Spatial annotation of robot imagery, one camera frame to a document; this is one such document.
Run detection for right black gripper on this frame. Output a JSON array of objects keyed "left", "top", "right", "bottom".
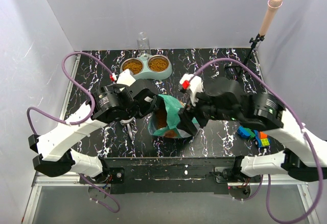
[{"left": 175, "top": 86, "right": 240, "bottom": 137}]

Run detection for grey food scoop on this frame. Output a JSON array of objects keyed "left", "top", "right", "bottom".
[{"left": 120, "top": 117, "right": 134, "bottom": 141}]

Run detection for teal dog food bag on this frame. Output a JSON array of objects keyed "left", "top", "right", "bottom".
[{"left": 148, "top": 94, "right": 191, "bottom": 139}]

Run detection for teal double pet bowl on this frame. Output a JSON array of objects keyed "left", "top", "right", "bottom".
[{"left": 120, "top": 54, "right": 172, "bottom": 80}]

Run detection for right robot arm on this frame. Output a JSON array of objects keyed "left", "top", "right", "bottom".
[{"left": 177, "top": 74, "right": 326, "bottom": 182}]

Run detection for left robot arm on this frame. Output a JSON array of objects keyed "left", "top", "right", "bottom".
[{"left": 28, "top": 79, "right": 162, "bottom": 183}]

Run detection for brown pet food kibble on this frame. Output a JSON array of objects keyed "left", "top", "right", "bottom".
[{"left": 155, "top": 106, "right": 168, "bottom": 129}]

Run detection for green blue toy car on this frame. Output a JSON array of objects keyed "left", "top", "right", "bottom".
[{"left": 237, "top": 126, "right": 255, "bottom": 139}]

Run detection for clear water bottle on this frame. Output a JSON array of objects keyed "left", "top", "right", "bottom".
[{"left": 137, "top": 32, "right": 151, "bottom": 55}]

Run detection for orange blue toy car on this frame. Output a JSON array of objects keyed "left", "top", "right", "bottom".
[{"left": 254, "top": 130, "right": 270, "bottom": 148}]

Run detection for pink microphone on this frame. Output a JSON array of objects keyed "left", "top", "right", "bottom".
[{"left": 259, "top": 0, "right": 283, "bottom": 37}]

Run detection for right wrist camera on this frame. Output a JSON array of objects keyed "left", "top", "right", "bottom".
[{"left": 179, "top": 73, "right": 203, "bottom": 107}]

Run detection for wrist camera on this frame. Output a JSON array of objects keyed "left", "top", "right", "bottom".
[
  {"left": 179, "top": 73, "right": 203, "bottom": 107},
  {"left": 110, "top": 69, "right": 136, "bottom": 86}
]

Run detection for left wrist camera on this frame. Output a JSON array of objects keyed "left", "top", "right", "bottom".
[{"left": 110, "top": 69, "right": 136, "bottom": 86}]

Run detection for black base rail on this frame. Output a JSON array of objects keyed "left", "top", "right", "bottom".
[{"left": 79, "top": 156, "right": 292, "bottom": 195}]

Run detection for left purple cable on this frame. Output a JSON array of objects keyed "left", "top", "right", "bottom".
[{"left": 26, "top": 51, "right": 121, "bottom": 213}]

